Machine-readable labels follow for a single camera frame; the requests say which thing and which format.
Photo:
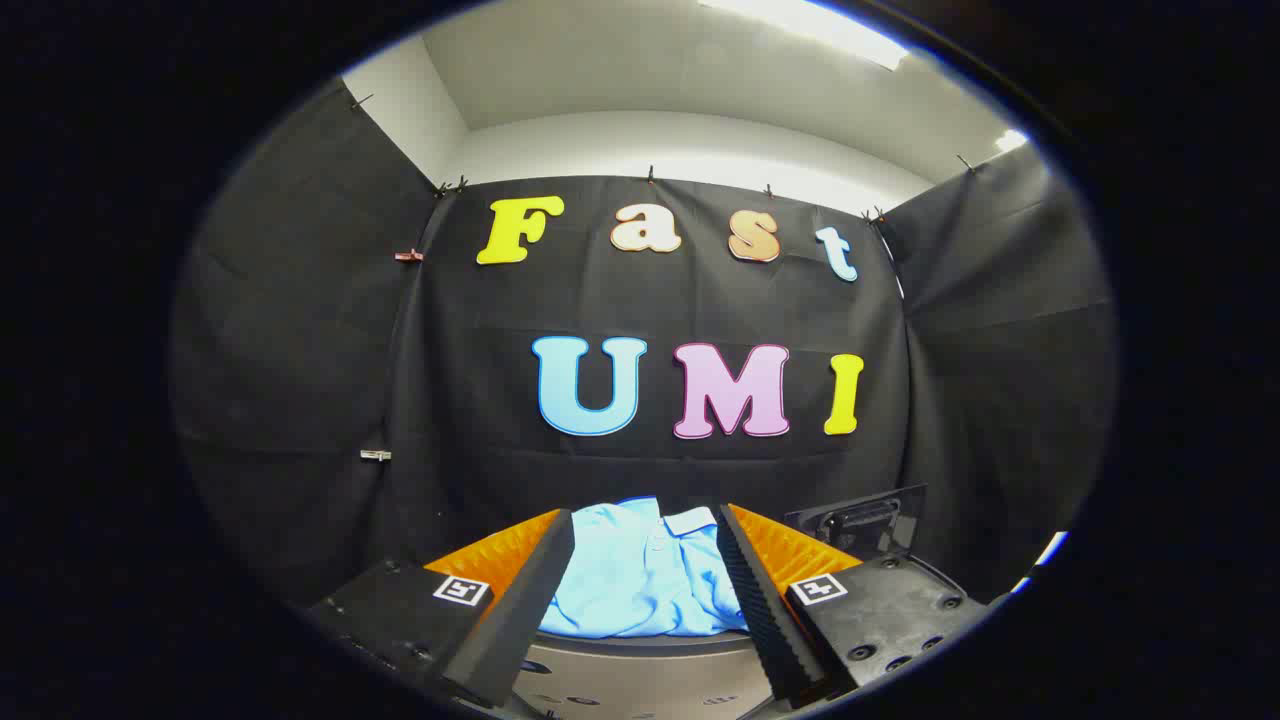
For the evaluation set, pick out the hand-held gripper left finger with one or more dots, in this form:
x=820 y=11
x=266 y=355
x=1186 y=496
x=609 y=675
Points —
x=520 y=600

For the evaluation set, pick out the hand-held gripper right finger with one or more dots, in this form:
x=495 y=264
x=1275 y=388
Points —
x=765 y=620

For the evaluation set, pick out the light blue polo shirt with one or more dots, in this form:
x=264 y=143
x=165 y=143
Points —
x=630 y=580

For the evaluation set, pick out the dark washing machine lid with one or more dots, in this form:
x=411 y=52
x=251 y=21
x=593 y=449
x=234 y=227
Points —
x=860 y=520

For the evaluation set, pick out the pink clip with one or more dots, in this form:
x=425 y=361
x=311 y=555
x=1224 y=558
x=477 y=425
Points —
x=408 y=255

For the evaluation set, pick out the small ceiling light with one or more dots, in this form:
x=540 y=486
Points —
x=1010 y=141

